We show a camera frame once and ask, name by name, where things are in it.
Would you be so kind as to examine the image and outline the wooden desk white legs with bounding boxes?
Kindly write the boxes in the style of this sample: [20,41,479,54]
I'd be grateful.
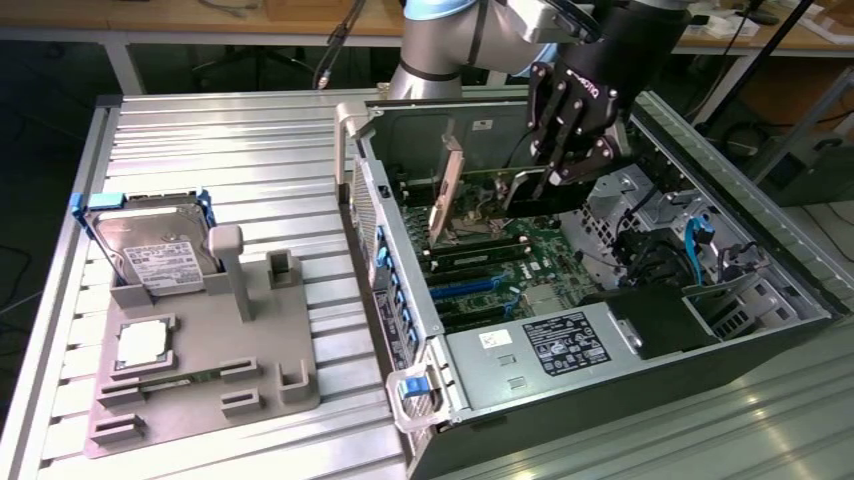
[0,0,854,99]

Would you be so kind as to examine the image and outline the open PC case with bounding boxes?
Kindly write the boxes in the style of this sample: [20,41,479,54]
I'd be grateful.
[333,92,854,480]

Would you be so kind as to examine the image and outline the black plastic cover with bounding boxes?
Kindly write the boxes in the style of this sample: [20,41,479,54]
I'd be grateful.
[578,285,724,362]

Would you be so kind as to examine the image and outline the graphics card with black fan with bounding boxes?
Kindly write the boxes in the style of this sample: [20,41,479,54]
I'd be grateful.
[426,132,593,252]

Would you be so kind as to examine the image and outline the installed black RAM stick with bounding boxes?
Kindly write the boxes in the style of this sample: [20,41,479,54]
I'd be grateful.
[426,238,533,266]

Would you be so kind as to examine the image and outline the blue expansion slot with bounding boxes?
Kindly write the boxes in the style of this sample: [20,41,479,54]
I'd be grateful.
[429,277,502,301]

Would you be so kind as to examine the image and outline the grey floor cabinet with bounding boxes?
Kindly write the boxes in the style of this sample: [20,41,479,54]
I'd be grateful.
[753,132,854,207]

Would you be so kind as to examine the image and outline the CPU socket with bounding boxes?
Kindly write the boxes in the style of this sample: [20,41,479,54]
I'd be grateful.
[459,212,499,242]

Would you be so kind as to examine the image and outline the metal disk bay cage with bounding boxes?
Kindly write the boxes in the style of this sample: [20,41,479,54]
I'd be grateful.
[579,141,677,224]

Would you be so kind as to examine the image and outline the blue disk wire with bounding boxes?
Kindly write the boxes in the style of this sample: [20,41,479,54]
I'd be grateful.
[681,212,717,294]

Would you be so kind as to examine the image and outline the green motherboard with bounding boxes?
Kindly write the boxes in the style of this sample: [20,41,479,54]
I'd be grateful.
[393,169,599,335]

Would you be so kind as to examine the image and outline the grey power supply with labels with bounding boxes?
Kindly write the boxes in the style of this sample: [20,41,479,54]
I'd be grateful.
[443,298,647,412]

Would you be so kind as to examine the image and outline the grey hanging cable with plug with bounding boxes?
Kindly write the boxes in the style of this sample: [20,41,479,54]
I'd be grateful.
[315,0,367,92]

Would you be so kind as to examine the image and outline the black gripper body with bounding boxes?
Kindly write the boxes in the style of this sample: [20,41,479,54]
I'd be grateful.
[557,0,693,131]

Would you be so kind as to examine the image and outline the silver CPU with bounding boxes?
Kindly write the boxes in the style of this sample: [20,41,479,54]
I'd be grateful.
[114,322,172,372]

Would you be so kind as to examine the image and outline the silver chipset heat sink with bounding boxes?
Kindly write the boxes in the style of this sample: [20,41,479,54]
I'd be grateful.
[519,287,566,314]

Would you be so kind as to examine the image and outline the black tripod pole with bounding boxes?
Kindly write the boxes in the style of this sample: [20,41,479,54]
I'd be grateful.
[690,0,820,129]

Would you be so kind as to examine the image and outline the white box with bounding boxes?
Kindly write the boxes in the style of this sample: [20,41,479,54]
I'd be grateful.
[693,15,762,39]

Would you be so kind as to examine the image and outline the grey parts rack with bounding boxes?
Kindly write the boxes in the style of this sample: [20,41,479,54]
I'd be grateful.
[83,224,326,460]

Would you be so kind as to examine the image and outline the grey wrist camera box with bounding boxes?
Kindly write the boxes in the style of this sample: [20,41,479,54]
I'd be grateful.
[519,0,593,45]

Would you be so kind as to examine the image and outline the green RAM stick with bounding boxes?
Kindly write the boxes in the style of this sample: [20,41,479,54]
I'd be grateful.
[136,367,226,394]

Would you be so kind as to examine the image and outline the hard disk in blue carrier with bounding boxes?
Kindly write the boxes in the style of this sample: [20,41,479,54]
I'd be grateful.
[70,189,216,300]

